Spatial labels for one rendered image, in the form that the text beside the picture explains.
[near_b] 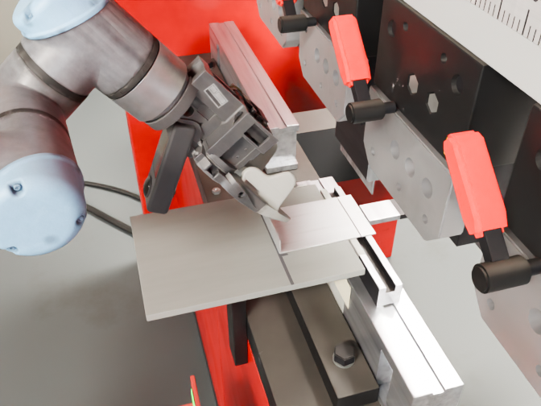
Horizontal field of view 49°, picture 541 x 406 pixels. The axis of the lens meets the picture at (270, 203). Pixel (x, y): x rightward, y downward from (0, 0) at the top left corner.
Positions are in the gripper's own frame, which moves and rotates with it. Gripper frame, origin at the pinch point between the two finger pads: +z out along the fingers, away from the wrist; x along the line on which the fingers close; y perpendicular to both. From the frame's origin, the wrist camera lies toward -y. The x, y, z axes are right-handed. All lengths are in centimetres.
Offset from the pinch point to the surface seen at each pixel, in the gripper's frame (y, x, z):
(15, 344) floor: -113, 81, 42
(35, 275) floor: -109, 111, 45
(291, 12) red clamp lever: 17.0, 5.1, -14.2
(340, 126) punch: 12.5, 3.0, 0.5
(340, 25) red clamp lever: 19.4, -10.2, -18.0
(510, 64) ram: 24.6, -27.8, -18.7
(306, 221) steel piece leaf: 0.9, 0.6, 6.8
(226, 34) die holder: 3, 72, 13
